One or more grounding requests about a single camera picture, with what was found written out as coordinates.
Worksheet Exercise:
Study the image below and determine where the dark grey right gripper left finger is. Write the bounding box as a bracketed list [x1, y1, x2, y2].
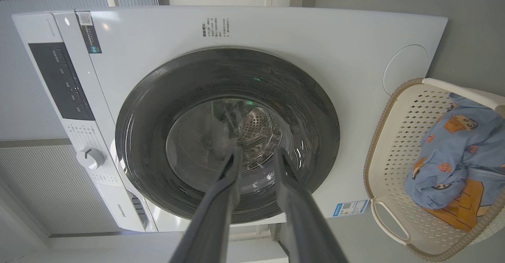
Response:
[170, 148, 243, 263]

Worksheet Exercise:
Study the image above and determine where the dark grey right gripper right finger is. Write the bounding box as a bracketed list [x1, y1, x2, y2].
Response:
[274, 148, 348, 263]

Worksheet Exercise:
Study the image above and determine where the black round washer door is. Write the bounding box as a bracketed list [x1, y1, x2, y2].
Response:
[115, 48, 340, 224]

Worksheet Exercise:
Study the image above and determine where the orange and blue cartoon garment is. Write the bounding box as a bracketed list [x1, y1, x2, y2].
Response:
[423, 178, 494, 231]

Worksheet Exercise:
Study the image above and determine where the blue cartoon print garment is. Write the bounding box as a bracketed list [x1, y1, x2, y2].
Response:
[405, 93, 505, 210]

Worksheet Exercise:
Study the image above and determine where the stainless steel washing machine drum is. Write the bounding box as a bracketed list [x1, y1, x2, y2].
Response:
[221, 105, 282, 169]

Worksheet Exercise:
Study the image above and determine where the white washing machine dial knob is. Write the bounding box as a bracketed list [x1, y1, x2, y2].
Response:
[76, 147, 106, 171]

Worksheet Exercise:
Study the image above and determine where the white front-load washing machine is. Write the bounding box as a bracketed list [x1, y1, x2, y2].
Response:
[12, 6, 448, 233]

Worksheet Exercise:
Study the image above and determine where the black washer control panel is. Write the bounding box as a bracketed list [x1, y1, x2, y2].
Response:
[28, 42, 95, 121]

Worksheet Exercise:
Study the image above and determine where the blue energy label sticker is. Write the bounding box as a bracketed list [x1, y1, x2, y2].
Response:
[333, 200, 369, 217]

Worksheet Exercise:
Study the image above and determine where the cream perforated laundry basket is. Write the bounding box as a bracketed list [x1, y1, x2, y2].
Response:
[363, 77, 505, 261]

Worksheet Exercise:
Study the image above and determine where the round filter access cover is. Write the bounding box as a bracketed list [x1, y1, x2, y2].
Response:
[383, 44, 429, 96]

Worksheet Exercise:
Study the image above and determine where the printed text notice sticker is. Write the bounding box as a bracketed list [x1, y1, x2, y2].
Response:
[202, 17, 230, 38]

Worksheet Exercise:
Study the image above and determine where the black label with QR code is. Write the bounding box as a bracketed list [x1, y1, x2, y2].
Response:
[76, 11, 102, 54]

